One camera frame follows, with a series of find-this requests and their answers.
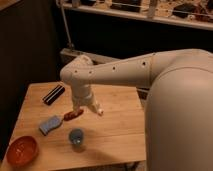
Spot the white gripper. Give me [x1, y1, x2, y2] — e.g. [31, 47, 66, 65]
[71, 84, 104, 116]

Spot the grey-blue ceramic cup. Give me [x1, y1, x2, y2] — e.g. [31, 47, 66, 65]
[69, 129, 84, 145]

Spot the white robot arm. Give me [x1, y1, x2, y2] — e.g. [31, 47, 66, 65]
[60, 49, 213, 171]

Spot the orange ceramic bowl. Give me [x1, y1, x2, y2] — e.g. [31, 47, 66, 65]
[6, 136, 39, 167]

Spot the red-brown oblong object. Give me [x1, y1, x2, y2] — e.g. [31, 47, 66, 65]
[63, 109, 84, 121]

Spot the blue sponge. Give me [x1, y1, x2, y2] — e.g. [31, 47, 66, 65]
[39, 116, 62, 136]

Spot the black rectangular box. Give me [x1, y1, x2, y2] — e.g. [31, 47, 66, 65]
[43, 85, 65, 105]

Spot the wooden table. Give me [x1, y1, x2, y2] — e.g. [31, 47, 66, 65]
[0, 83, 146, 171]

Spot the metal stand pole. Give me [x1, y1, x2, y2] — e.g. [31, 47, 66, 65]
[59, 0, 74, 50]

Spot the cluttered shelf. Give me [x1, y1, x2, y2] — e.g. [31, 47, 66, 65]
[55, 0, 213, 31]

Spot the grey baseboard rail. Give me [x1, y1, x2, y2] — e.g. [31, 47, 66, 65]
[60, 48, 117, 64]

